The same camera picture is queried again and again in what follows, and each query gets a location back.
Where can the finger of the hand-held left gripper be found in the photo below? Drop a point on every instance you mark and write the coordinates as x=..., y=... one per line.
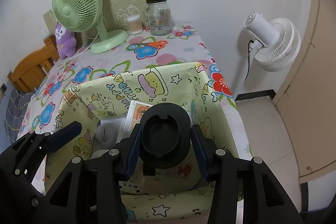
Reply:
x=18, y=179
x=65, y=134

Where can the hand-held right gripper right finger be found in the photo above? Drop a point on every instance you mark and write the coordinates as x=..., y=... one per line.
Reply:
x=200, y=153

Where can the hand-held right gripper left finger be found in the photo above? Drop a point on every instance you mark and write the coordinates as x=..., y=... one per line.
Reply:
x=131, y=158

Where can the small purple case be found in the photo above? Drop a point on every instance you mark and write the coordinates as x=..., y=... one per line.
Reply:
x=109, y=133

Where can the black round cap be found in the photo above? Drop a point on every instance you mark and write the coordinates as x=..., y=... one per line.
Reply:
x=160, y=134

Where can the silver remote control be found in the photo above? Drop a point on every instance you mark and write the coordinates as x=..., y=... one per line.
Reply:
x=135, y=113

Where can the yellow cartoon paper box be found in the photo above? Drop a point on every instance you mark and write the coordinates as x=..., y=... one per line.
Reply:
x=157, y=82

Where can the purple plush toy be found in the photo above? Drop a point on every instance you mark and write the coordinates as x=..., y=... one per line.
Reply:
x=64, y=43

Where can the green desk fan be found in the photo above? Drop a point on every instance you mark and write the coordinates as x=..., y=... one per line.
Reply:
x=71, y=7

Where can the cotton swab jar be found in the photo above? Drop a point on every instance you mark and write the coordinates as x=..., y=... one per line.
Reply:
x=134, y=26

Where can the beige door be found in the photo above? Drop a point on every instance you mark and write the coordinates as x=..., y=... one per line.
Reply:
x=315, y=82

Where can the white standing fan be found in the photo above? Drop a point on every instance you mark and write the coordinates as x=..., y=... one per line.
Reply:
x=278, y=43

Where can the glass jar with green lid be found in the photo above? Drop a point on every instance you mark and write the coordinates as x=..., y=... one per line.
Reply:
x=158, y=19

